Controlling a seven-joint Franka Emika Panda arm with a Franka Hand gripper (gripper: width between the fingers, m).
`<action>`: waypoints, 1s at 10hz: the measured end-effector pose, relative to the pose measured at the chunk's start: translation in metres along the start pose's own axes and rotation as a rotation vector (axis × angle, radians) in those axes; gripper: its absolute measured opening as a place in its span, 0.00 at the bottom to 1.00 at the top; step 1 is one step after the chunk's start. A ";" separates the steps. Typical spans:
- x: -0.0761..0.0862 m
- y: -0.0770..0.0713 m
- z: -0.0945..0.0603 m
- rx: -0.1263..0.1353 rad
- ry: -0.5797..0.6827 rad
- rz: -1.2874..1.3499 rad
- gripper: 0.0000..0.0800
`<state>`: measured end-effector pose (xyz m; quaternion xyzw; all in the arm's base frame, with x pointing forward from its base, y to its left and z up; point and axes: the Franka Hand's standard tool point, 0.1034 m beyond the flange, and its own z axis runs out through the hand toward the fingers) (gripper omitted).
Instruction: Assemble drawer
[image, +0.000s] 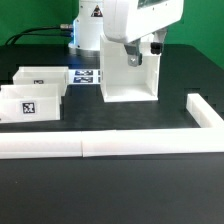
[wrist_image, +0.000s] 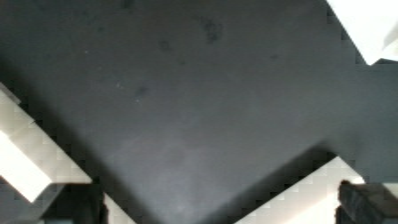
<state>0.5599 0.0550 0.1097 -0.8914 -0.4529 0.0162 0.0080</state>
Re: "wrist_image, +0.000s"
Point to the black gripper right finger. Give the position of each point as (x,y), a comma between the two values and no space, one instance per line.
(368,203)

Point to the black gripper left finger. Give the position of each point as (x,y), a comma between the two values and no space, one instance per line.
(77,206)

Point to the white front barrier rail right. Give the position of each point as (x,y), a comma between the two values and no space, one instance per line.
(304,205)

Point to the white front barrier rail left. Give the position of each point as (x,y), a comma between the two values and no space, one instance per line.
(36,164)

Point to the white side barrier rail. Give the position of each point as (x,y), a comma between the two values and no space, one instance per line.
(368,17)

